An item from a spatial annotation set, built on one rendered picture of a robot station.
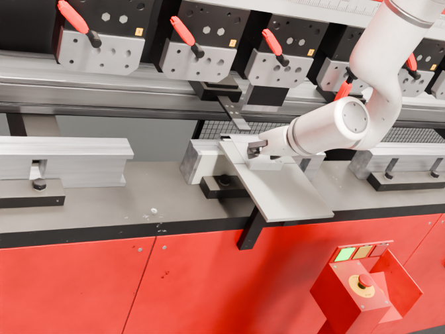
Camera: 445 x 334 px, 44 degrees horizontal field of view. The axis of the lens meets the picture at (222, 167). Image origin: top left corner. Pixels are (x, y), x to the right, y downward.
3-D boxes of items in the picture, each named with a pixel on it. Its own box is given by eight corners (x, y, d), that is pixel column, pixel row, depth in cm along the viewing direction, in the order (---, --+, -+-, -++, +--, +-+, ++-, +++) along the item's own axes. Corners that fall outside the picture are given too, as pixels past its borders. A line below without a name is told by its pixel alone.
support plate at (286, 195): (266, 222, 114) (268, 219, 113) (217, 144, 131) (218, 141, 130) (332, 217, 123) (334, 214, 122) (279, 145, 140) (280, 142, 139)
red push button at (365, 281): (359, 295, 138) (365, 285, 136) (350, 282, 141) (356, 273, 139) (370, 293, 140) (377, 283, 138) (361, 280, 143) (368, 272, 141)
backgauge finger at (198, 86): (222, 134, 136) (228, 118, 133) (185, 79, 153) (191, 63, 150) (261, 135, 142) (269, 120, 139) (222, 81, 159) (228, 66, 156)
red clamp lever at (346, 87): (337, 109, 129) (355, 73, 124) (328, 99, 132) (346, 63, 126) (342, 109, 130) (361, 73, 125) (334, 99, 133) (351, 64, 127)
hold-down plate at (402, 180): (376, 191, 160) (381, 183, 158) (365, 179, 164) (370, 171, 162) (444, 188, 175) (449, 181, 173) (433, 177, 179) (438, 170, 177)
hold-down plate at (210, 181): (206, 199, 132) (210, 190, 130) (198, 184, 135) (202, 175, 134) (304, 195, 147) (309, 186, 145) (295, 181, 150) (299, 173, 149)
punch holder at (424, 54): (379, 95, 138) (412, 36, 129) (360, 77, 144) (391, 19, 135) (419, 98, 146) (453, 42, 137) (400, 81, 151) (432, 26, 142)
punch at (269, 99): (243, 112, 128) (257, 77, 123) (240, 107, 130) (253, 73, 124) (277, 114, 133) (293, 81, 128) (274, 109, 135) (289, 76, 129)
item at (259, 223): (254, 278, 130) (289, 213, 118) (230, 234, 140) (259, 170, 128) (268, 277, 132) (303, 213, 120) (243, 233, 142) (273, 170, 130)
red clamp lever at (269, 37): (272, 32, 107) (291, 63, 114) (263, 22, 109) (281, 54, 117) (265, 38, 107) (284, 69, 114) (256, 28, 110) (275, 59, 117)
